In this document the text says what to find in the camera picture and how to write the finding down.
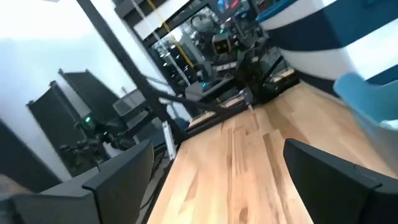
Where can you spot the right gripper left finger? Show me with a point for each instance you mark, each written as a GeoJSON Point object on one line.
{"type": "Point", "coordinates": [118, 186]}

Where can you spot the navy white striped fabric basket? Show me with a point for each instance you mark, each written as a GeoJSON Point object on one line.
{"type": "Point", "coordinates": [342, 31]}

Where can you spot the background black robot arm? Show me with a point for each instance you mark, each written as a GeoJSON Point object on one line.
{"type": "Point", "coordinates": [93, 133]}

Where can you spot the grey storage box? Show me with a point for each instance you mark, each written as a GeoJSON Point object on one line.
{"type": "Point", "coordinates": [129, 102]}

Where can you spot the grey desk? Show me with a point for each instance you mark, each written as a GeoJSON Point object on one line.
{"type": "Point", "coordinates": [199, 90]}

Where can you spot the teal plastic bin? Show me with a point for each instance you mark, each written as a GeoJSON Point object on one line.
{"type": "Point", "coordinates": [367, 96]}

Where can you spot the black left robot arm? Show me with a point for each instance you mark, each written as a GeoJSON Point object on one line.
{"type": "Point", "coordinates": [261, 77]}

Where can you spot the table edge metal rail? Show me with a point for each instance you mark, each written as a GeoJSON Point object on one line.
{"type": "Point", "coordinates": [169, 140]}

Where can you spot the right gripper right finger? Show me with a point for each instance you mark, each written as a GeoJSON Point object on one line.
{"type": "Point", "coordinates": [335, 193]}

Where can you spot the black divider panel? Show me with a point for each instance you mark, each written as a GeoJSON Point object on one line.
{"type": "Point", "coordinates": [53, 124]}
{"type": "Point", "coordinates": [93, 90]}

